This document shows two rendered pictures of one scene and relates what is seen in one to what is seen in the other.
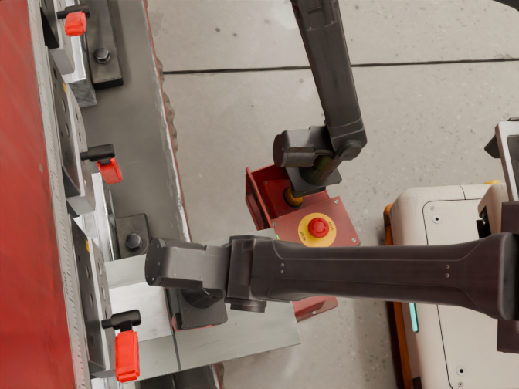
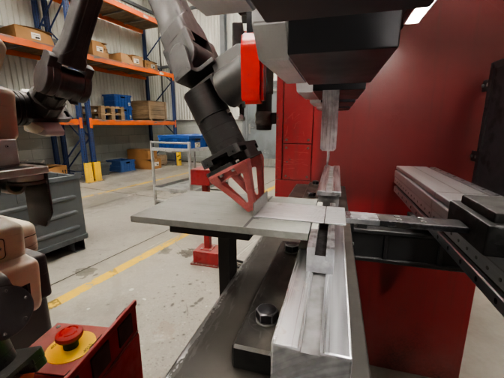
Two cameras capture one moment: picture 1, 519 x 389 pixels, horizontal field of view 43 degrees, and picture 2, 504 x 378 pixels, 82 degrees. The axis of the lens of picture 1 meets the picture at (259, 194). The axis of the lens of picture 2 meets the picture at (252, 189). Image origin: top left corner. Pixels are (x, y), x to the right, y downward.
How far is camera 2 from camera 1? 107 cm
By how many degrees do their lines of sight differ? 94
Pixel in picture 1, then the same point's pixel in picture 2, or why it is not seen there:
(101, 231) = (301, 278)
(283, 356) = not seen: outside the picture
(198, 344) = not seen: hidden behind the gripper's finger
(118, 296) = (301, 217)
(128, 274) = (284, 224)
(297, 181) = (22, 357)
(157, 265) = not seen: hidden behind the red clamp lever
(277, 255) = (184, 12)
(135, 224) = (253, 336)
